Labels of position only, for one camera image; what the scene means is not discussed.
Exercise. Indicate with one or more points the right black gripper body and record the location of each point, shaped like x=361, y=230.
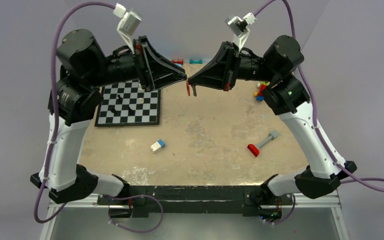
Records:
x=233, y=67

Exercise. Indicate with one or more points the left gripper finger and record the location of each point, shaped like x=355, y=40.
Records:
x=163, y=80
x=163, y=64

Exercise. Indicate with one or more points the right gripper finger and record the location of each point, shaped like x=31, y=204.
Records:
x=207, y=81
x=215, y=67

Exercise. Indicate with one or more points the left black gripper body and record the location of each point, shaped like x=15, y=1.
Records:
x=141, y=66

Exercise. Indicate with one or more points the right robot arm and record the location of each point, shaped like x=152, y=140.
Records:
x=287, y=97

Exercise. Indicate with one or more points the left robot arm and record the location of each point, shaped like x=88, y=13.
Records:
x=84, y=70

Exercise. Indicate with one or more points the red brick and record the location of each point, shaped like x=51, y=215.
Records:
x=178, y=61

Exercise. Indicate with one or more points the white chess piece middle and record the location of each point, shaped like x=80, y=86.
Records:
x=140, y=89

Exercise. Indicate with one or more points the teal arch brick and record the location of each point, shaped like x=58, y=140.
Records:
x=195, y=61

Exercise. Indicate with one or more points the black chess pawn upper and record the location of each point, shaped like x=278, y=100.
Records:
x=119, y=98

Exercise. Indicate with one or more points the black white chessboard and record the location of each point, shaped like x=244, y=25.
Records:
x=146, y=114

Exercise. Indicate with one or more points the colourful brick toy car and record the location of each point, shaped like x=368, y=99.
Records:
x=259, y=94

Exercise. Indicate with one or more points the black chess piece right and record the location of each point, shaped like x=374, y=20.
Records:
x=131, y=112

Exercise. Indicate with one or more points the black chess piece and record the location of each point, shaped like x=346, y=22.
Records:
x=112, y=109
x=131, y=112

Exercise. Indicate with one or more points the black chess piece left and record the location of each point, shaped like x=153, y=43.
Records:
x=112, y=109

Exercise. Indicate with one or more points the white blue brick block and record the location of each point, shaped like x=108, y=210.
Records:
x=157, y=146

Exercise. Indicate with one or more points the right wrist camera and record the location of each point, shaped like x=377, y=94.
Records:
x=240, y=28

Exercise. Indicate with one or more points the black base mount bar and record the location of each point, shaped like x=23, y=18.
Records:
x=246, y=200

